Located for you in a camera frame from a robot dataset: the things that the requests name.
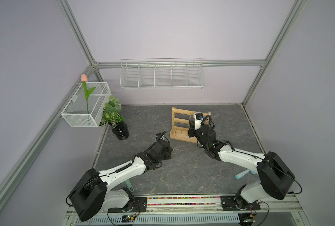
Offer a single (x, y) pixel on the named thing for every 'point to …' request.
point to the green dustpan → (129, 185)
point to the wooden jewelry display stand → (180, 121)
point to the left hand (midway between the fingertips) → (169, 150)
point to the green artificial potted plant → (111, 113)
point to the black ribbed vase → (121, 131)
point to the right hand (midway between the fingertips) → (189, 120)
